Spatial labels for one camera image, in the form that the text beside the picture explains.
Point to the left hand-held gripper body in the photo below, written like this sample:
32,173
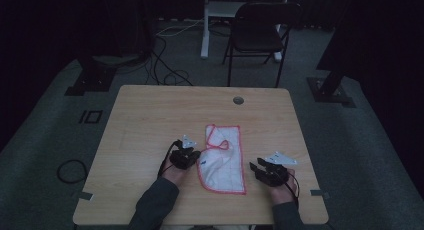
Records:
181,158

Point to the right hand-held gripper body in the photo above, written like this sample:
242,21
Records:
276,175

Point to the white cloth with pink edging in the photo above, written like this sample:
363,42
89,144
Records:
223,170

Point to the person's left hand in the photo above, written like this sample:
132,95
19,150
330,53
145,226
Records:
175,175

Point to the person's right hand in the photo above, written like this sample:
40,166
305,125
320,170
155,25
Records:
283,194

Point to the grey tape strip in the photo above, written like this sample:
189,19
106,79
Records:
319,193
85,196

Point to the grey table grommet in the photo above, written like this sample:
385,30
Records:
238,100

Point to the black metal stand base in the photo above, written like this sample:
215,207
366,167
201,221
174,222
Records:
328,91
93,81

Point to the black folding chair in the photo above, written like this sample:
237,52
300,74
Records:
256,36

